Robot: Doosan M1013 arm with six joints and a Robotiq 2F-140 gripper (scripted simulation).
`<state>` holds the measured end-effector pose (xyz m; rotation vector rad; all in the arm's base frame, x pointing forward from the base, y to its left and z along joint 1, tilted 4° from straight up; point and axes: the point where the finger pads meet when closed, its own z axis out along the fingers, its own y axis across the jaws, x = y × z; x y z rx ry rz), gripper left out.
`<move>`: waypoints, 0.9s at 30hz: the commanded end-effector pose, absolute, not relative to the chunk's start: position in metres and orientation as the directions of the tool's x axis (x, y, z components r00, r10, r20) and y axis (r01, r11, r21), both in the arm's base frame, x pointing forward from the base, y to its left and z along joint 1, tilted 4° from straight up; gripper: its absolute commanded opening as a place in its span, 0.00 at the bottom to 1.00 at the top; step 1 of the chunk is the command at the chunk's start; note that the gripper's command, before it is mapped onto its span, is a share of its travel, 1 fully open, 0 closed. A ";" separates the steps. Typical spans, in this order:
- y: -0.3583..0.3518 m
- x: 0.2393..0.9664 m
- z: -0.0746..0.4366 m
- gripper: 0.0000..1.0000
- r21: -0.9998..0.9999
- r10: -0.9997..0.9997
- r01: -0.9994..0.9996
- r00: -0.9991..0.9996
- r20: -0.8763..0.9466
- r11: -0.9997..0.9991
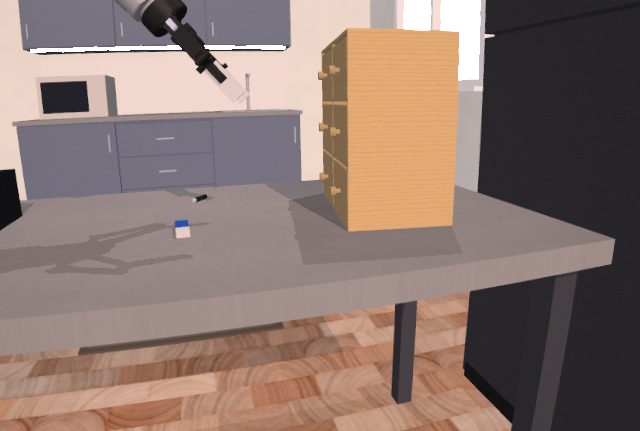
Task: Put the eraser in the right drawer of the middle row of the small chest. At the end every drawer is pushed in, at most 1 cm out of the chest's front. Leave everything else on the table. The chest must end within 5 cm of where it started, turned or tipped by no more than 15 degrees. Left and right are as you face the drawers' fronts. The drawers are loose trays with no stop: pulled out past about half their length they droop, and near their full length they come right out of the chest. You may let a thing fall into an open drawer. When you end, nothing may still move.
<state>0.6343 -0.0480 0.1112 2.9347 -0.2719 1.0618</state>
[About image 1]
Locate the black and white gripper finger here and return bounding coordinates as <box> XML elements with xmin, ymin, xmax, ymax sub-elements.
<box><xmin>162</xmin><ymin>15</ymin><xmax>245</xmax><ymax>103</ymax></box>
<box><xmin>194</xmin><ymin>30</ymin><xmax>250</xmax><ymax>104</ymax></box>

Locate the white eraser with blue sleeve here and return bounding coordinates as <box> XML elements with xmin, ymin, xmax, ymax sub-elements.
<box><xmin>175</xmin><ymin>220</ymin><xmax>190</xmax><ymax>239</ymax></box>

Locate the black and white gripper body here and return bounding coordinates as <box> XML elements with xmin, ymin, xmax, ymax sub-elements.
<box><xmin>141</xmin><ymin>0</ymin><xmax>187</xmax><ymax>37</ymax></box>

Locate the small wooden chest of drawers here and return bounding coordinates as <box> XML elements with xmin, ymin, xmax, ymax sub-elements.
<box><xmin>322</xmin><ymin>28</ymin><xmax>460</xmax><ymax>232</ymax></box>

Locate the wooden drawer with knob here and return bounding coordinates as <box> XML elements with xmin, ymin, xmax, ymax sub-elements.
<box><xmin>319</xmin><ymin>104</ymin><xmax>333</xmax><ymax>153</ymax></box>
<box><xmin>318</xmin><ymin>48</ymin><xmax>332</xmax><ymax>99</ymax></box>
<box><xmin>328</xmin><ymin>37</ymin><xmax>347</xmax><ymax>98</ymax></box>
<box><xmin>330</xmin><ymin>160</ymin><xmax>348</xmax><ymax>227</ymax></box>
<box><xmin>319</xmin><ymin>151</ymin><xmax>333</xmax><ymax>204</ymax></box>
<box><xmin>329</xmin><ymin>104</ymin><xmax>347</xmax><ymax>164</ymax></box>

